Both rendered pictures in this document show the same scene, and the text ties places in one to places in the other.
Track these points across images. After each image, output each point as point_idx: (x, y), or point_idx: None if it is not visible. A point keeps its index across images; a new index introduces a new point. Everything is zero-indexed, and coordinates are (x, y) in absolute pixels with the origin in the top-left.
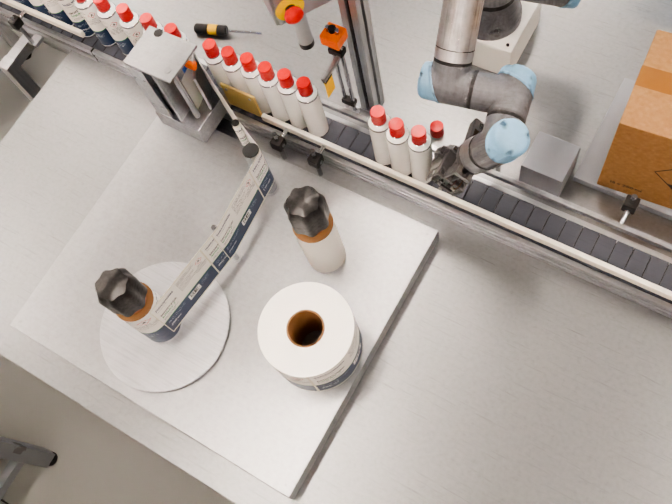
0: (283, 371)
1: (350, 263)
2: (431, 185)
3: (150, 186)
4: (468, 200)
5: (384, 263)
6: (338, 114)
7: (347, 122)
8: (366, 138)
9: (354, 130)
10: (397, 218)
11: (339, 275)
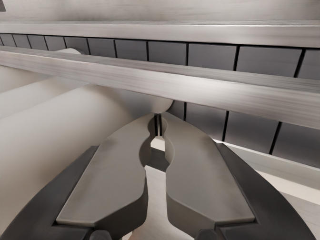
0: None
1: (140, 227)
2: (181, 107)
3: None
4: (301, 130)
5: (175, 236)
6: (16, 1)
7: (9, 27)
8: (41, 45)
9: (23, 38)
10: (157, 177)
11: (138, 236)
